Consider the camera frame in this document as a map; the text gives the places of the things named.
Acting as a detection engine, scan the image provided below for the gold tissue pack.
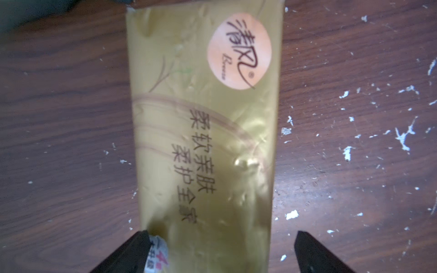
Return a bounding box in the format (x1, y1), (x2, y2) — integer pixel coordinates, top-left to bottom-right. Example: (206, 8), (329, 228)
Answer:
(126, 1), (284, 273)

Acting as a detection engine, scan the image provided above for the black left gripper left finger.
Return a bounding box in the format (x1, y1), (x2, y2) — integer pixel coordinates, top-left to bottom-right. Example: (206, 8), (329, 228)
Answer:
(91, 230), (151, 273)

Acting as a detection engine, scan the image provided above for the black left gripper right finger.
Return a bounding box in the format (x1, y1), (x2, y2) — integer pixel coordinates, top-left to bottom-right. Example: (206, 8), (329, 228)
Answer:
(294, 231), (355, 273)

